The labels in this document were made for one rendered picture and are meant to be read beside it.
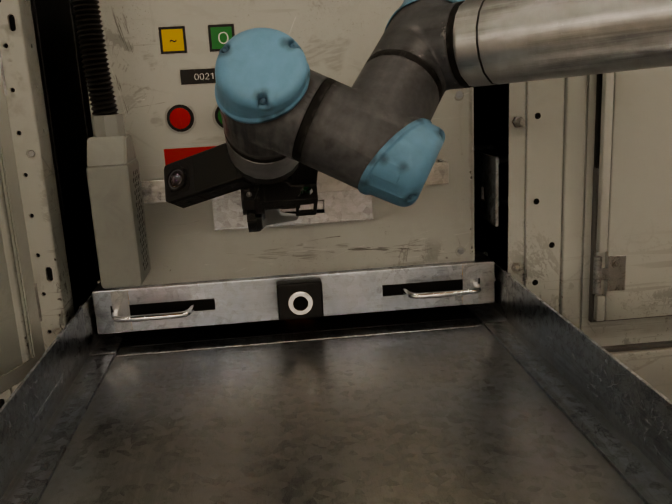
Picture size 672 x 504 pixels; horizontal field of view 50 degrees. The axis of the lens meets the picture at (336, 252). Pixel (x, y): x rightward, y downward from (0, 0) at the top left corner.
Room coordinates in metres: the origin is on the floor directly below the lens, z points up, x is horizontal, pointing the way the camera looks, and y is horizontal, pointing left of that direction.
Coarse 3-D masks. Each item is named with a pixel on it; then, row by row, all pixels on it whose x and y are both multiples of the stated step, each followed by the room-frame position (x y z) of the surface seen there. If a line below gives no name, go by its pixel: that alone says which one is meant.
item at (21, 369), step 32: (0, 64) 0.87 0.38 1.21; (0, 96) 0.86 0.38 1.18; (0, 128) 0.86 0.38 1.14; (0, 256) 0.86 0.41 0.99; (0, 288) 0.85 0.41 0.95; (32, 288) 0.87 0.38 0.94; (0, 320) 0.85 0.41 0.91; (32, 320) 0.86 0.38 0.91; (0, 352) 0.84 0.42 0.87; (0, 384) 0.79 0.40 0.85
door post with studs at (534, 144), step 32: (512, 96) 0.93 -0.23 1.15; (544, 96) 0.93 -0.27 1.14; (512, 128) 0.93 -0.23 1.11; (544, 128) 0.93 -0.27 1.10; (512, 160) 0.93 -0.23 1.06; (544, 160) 0.93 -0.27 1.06; (512, 192) 0.93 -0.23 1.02; (544, 192) 0.93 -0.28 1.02; (512, 224) 0.93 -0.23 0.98; (544, 224) 0.93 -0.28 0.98; (512, 256) 0.93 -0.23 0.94; (544, 256) 0.93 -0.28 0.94; (544, 288) 0.93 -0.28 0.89
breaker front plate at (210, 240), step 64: (128, 0) 0.93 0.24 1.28; (192, 0) 0.94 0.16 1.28; (256, 0) 0.94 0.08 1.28; (320, 0) 0.95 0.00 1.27; (384, 0) 0.96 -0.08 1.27; (128, 64) 0.93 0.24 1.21; (192, 64) 0.94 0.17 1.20; (320, 64) 0.95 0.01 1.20; (128, 128) 0.93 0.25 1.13; (192, 128) 0.93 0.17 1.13; (448, 128) 0.96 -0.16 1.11; (320, 192) 0.94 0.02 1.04; (448, 192) 0.96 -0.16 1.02; (192, 256) 0.93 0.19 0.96; (256, 256) 0.94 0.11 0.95; (320, 256) 0.95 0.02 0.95; (384, 256) 0.96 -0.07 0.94; (448, 256) 0.96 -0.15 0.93
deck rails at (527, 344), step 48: (528, 336) 0.84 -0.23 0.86; (576, 336) 0.71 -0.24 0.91; (48, 384) 0.71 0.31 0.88; (96, 384) 0.78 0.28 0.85; (576, 384) 0.70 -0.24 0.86; (624, 384) 0.60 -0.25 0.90; (0, 432) 0.57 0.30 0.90; (48, 432) 0.67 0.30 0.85; (624, 432) 0.60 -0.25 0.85; (0, 480) 0.55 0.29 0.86; (48, 480) 0.58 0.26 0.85; (624, 480) 0.53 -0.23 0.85
